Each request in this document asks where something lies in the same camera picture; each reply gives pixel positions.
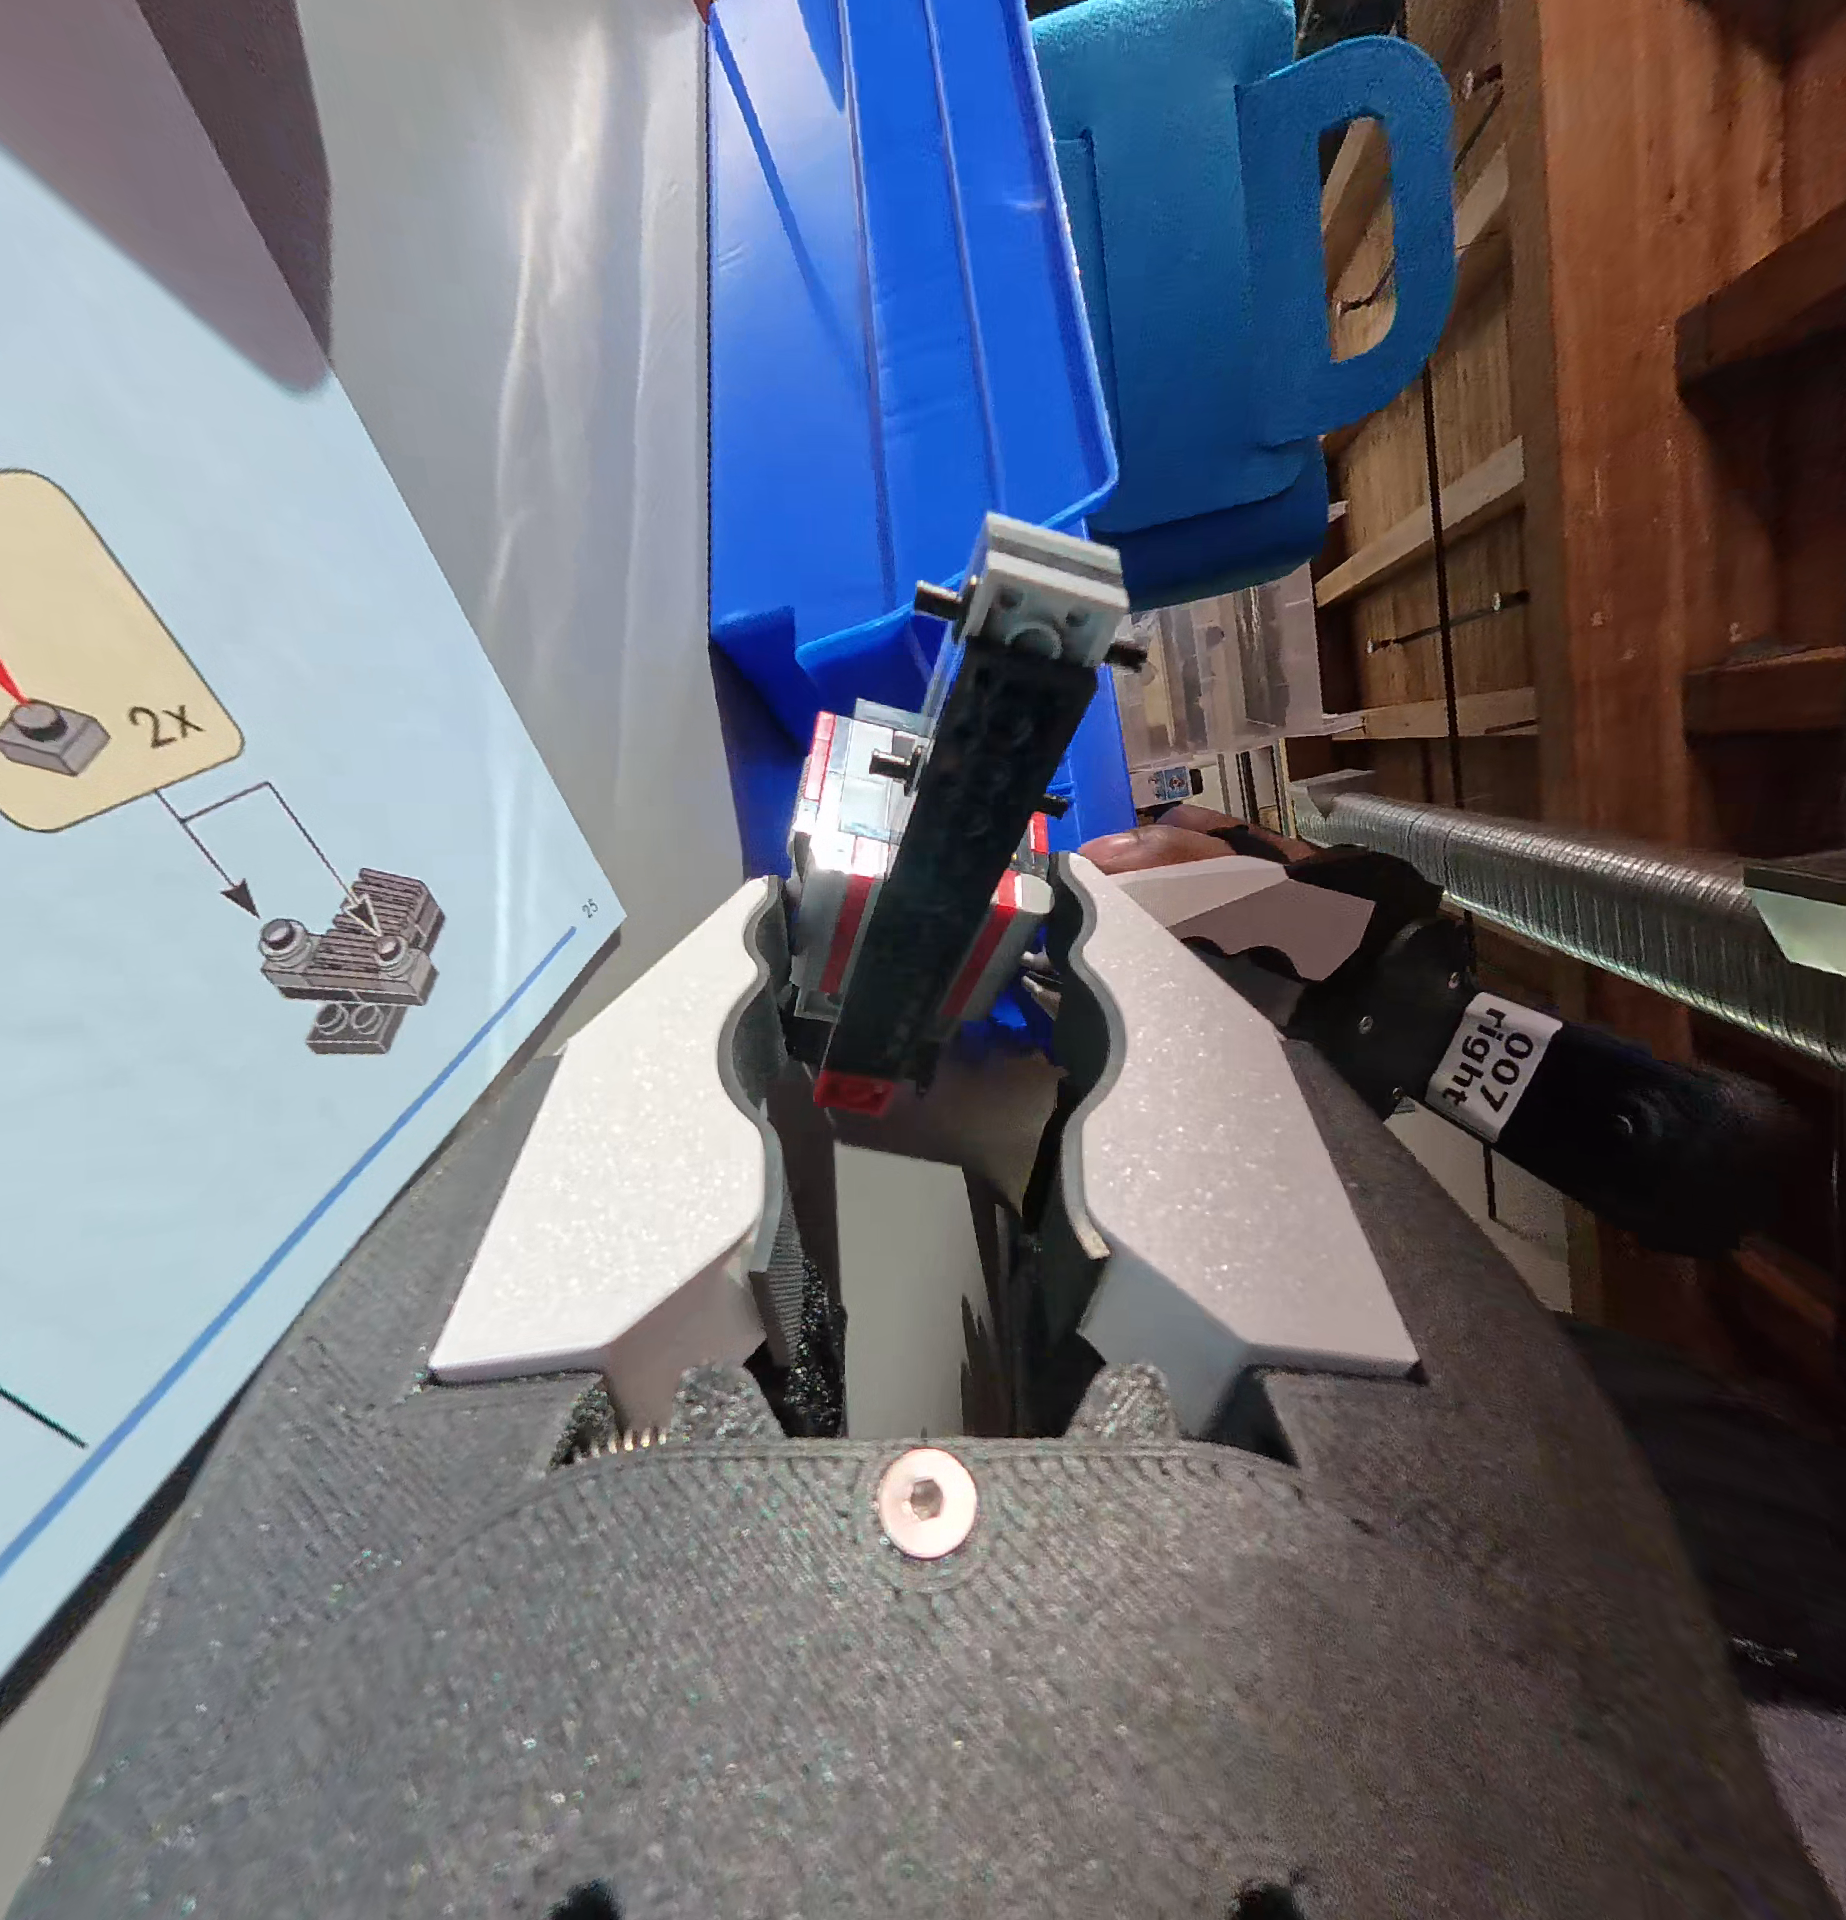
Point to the white desk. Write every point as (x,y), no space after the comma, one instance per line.
(563,450)

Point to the wooden shelf frame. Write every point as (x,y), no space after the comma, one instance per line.
(1643,450)

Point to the light blue instruction booklet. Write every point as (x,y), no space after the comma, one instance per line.
(188,1050)

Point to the person's right forearm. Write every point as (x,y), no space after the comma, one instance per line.
(1718,1500)

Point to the blue plastic bin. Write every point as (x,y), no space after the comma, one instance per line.
(892,374)

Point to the toy brick vehicle model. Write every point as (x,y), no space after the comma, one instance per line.
(969,840)

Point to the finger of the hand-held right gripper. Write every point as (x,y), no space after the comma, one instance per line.
(1238,900)

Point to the stack of clear storage boxes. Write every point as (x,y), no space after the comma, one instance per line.
(1238,691)

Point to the black threaded rod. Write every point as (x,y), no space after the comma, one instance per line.
(1441,600)

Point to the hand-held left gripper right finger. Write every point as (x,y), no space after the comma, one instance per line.
(1238,1201)

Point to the person's right hand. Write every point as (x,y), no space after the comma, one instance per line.
(1163,848)

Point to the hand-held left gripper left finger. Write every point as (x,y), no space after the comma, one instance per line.
(608,1185)

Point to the light blue foam case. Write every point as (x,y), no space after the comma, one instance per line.
(1193,300)

